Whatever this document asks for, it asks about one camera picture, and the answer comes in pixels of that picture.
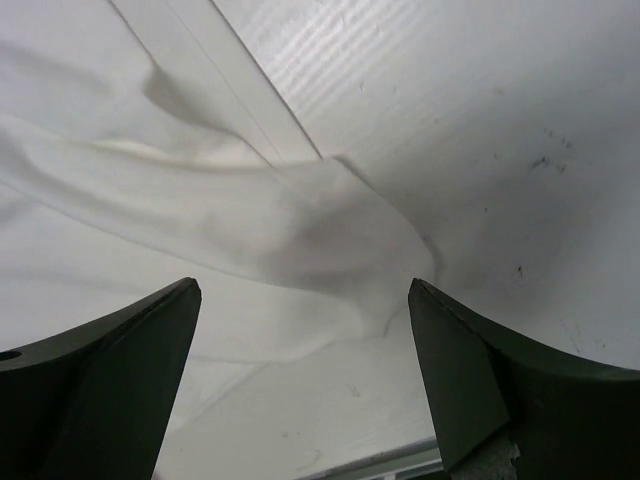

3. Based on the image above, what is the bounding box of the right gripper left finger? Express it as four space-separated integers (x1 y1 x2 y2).
1 278 201 479

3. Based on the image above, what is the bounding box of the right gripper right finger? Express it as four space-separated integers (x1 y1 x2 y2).
408 279 639 479

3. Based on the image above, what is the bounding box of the white t-shirt red print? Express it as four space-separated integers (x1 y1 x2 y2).
0 0 446 431

